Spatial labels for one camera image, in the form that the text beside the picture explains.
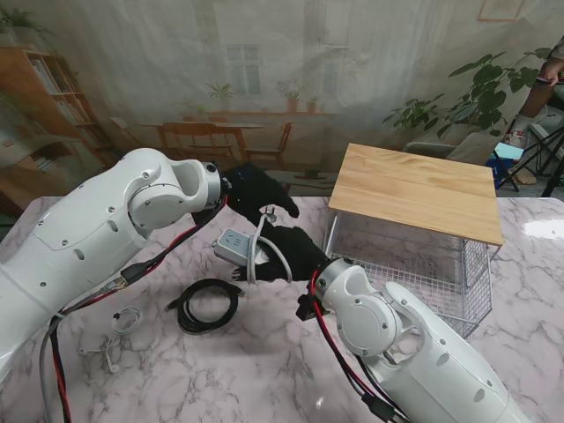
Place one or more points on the printed backdrop curtain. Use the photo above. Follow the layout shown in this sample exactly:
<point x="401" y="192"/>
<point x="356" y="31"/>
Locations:
<point x="176" y="66"/>

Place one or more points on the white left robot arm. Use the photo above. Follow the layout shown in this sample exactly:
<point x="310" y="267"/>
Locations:
<point x="88" y="229"/>

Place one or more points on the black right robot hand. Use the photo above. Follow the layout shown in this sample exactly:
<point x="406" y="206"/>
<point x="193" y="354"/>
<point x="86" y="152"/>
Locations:
<point x="295" y="255"/>

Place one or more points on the person in background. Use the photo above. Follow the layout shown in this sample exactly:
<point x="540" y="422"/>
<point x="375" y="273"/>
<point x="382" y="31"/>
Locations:
<point x="535" y="106"/>

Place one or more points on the blue storage box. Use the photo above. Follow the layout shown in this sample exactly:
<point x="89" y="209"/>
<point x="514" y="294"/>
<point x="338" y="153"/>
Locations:
<point x="498" y="172"/>

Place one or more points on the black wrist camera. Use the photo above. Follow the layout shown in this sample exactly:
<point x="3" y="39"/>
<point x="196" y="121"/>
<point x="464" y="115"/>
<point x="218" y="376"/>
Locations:
<point x="306" y="308"/>
<point x="202" y="218"/>

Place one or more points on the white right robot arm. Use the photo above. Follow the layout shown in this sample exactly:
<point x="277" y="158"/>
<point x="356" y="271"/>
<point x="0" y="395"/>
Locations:
<point x="418" y="352"/>

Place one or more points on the black tripod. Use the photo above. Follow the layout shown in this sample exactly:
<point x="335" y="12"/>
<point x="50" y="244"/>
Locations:
<point x="556" y="176"/>

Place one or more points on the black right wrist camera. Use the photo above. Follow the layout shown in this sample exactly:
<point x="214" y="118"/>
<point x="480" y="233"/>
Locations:
<point x="306" y="308"/>

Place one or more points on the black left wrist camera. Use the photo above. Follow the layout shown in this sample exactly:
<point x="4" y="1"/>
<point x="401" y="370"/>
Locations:
<point x="202" y="218"/>

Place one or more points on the pink smartphone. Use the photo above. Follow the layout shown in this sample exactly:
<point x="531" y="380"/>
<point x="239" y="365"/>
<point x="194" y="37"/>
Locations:
<point x="545" y="79"/>

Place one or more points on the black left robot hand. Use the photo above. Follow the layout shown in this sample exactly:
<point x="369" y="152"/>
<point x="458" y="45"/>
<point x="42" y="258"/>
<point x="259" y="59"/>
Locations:
<point x="260" y="194"/>

